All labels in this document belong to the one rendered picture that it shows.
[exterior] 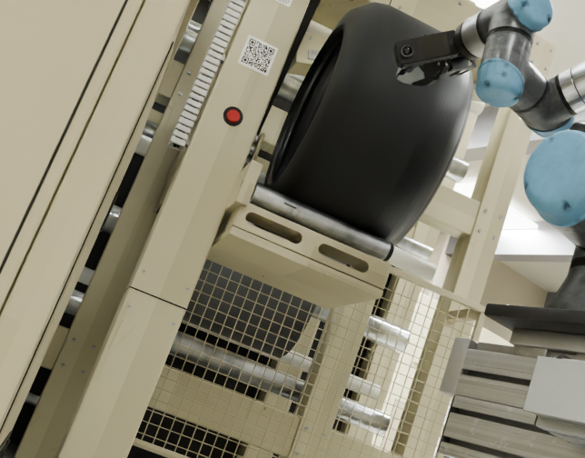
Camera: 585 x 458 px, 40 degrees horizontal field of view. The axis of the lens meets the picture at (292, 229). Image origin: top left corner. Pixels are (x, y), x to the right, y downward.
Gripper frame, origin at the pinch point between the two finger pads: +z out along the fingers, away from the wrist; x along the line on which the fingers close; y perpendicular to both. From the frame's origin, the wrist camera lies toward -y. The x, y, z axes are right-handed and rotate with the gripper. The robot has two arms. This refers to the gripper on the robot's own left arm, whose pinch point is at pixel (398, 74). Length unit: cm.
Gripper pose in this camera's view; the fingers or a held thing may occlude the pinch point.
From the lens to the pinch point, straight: 164.1
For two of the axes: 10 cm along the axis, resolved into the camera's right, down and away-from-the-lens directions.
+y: 8.5, -1.5, 5.1
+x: -2.1, -9.8, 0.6
